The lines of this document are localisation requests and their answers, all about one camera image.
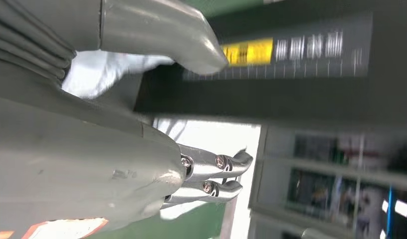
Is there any black inbound scanner machine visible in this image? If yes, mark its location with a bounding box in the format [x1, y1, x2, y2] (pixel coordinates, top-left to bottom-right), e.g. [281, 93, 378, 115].
[134, 0, 407, 129]

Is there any grey ruler label yellow sticker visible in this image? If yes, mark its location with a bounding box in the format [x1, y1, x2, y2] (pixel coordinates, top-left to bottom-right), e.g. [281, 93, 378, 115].
[182, 13, 374, 82]

